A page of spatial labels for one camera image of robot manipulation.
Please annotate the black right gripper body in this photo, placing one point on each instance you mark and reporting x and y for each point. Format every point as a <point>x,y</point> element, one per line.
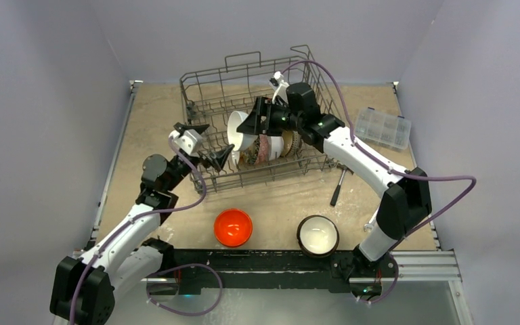
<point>262,116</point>

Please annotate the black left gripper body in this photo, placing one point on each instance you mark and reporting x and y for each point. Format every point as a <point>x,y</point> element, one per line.
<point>200,160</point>

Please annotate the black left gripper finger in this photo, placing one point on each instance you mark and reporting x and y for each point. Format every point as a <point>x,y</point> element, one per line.
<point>217,160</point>
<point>182,128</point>

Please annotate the floral patterned bowl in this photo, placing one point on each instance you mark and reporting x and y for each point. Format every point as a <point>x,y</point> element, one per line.
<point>261,150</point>

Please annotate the orange bowl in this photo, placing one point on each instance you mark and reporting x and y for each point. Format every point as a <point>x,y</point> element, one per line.
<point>233,228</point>

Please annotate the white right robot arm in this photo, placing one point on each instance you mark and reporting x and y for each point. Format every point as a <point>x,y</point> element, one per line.
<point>404,194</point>

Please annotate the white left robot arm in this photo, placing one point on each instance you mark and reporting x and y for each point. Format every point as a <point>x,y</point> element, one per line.
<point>87,288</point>

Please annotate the brown gold patterned bowl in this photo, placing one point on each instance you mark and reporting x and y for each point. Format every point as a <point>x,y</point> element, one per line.
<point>292,143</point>

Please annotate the clear plastic organizer box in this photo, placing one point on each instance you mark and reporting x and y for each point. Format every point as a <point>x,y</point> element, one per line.
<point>388,130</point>

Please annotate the black bowl white inside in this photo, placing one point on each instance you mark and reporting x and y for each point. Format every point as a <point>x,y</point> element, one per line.
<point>318,236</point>

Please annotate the silver wrench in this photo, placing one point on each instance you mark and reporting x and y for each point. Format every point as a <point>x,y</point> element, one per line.
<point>368,227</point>

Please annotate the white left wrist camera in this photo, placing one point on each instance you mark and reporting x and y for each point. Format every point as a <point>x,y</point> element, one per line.
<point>190,141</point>

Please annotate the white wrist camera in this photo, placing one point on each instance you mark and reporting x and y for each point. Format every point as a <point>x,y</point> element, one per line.
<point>279,85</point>
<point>190,141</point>

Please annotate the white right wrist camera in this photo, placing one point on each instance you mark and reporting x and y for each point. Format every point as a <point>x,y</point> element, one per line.
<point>279,85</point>

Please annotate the grey wire dish rack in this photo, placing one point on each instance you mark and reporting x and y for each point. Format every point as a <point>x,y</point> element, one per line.
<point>223,97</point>

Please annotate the black handled hammer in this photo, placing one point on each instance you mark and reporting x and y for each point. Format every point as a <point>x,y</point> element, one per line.
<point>344,170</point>

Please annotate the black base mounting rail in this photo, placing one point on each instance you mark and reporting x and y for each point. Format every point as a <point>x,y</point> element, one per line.
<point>195,269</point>

